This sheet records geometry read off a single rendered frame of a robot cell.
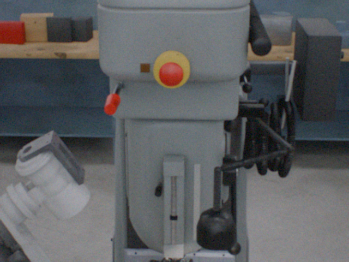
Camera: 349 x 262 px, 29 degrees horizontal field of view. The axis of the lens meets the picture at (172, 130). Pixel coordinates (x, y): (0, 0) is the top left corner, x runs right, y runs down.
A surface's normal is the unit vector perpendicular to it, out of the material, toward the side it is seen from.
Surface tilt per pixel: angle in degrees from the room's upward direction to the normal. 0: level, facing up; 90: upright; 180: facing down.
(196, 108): 90
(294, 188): 0
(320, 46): 90
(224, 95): 90
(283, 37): 90
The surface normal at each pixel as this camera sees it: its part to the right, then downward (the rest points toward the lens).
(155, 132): -0.04, 0.35
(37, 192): 0.33, 0.33
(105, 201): 0.00, -0.94
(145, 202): -0.33, 0.33
